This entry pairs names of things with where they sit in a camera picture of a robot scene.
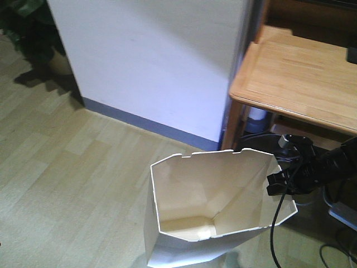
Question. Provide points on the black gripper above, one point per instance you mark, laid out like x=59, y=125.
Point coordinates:
x=299, y=178

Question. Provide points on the white plastic trash bin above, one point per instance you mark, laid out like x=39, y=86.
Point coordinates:
x=203, y=205

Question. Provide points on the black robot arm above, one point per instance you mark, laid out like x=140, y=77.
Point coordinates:
x=337, y=164

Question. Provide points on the wooden desk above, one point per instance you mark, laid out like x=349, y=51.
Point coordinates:
x=296, y=66

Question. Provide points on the black monitor stand base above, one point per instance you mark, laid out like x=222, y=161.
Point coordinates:
x=351, y=55

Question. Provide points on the dark green potted plant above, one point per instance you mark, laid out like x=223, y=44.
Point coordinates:
x=31, y=28

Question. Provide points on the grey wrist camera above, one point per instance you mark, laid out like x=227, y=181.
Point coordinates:
x=294, y=142

